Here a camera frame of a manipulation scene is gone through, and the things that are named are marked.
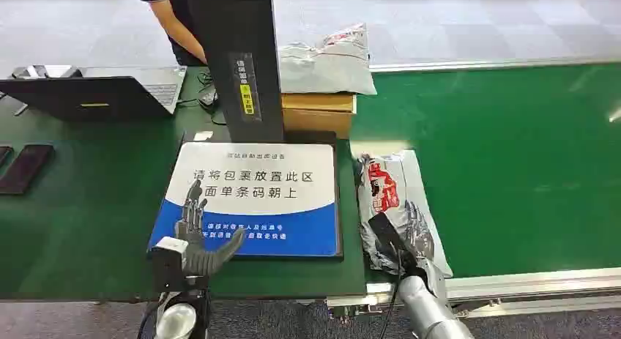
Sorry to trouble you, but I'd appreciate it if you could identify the black laptop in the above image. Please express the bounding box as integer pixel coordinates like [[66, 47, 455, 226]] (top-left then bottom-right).
[[0, 64, 188, 123]]

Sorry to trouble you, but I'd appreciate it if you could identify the person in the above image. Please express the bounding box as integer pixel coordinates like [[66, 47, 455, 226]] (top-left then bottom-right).
[[133, 0, 209, 67]]

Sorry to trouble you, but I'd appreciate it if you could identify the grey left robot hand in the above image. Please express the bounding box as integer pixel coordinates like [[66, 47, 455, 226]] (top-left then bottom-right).
[[174, 179, 247, 278]]

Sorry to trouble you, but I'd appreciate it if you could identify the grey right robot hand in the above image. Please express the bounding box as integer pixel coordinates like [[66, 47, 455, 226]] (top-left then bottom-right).
[[368, 200, 438, 281]]

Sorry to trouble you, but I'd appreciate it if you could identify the grey parcel bag red print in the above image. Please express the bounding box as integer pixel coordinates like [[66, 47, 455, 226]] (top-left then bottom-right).
[[355, 149, 455, 280]]

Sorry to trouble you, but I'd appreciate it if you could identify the black scanner column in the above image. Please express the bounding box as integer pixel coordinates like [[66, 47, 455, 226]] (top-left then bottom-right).
[[184, 0, 286, 144]]

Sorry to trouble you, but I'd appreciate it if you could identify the brown cardboard box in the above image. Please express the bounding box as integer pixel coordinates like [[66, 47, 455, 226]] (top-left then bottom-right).
[[280, 92, 359, 141]]

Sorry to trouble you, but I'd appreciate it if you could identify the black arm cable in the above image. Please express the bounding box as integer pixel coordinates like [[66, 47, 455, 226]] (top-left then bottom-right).
[[378, 248, 404, 339]]

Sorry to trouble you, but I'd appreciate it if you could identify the grey crumpled parcel bag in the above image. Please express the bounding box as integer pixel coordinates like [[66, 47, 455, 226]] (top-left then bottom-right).
[[278, 22, 379, 97]]

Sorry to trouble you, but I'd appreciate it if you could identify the aluminium conveyor rail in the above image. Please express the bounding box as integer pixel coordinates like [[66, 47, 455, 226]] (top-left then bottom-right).
[[326, 266, 621, 324], [368, 55, 621, 75]]

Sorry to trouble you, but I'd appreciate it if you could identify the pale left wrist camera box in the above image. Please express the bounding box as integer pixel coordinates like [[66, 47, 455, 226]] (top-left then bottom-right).
[[147, 236, 190, 294]]

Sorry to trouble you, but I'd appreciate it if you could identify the blue white scanner platform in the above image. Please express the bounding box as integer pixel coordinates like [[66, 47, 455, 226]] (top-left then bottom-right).
[[146, 139, 344, 261]]

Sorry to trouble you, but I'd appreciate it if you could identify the black mouse cable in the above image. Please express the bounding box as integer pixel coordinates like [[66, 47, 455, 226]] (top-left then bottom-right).
[[176, 70, 228, 126]]

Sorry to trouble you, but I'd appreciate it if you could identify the large black phone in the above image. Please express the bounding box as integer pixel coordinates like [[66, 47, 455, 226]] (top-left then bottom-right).
[[0, 144, 56, 196]]

